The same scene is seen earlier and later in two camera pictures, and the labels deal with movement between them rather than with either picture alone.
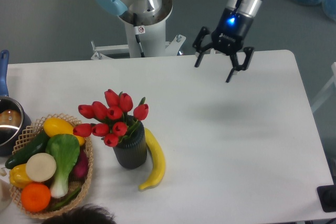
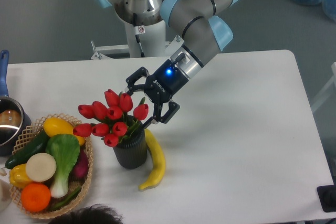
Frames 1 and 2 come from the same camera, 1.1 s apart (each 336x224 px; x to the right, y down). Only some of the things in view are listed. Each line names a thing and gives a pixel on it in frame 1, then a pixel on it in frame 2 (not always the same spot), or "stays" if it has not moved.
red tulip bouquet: [112, 121] stays
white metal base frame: [171, 48] stays
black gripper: [228, 39] → [161, 85]
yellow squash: [55, 126] stays
